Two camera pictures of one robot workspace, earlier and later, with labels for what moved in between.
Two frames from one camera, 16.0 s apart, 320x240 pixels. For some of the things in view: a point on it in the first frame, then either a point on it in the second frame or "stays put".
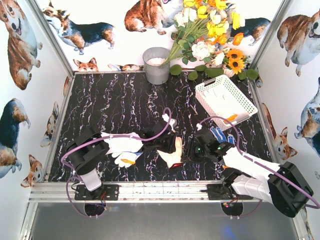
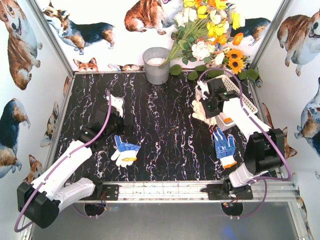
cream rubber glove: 173,158 to 199,113
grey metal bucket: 153,58 stays put
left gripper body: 173,142 to 121,121
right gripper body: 189,149 to 203,115
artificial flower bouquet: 204,31 stays put
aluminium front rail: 135,191 stays put
